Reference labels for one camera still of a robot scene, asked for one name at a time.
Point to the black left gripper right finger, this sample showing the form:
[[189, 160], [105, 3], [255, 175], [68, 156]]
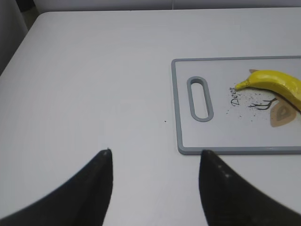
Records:
[[229, 200]]

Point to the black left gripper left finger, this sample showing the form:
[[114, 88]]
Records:
[[81, 201]]

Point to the yellow plastic banana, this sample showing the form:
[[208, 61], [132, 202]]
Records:
[[281, 83]]

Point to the grey rimmed white cutting board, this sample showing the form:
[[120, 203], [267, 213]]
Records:
[[211, 115]]

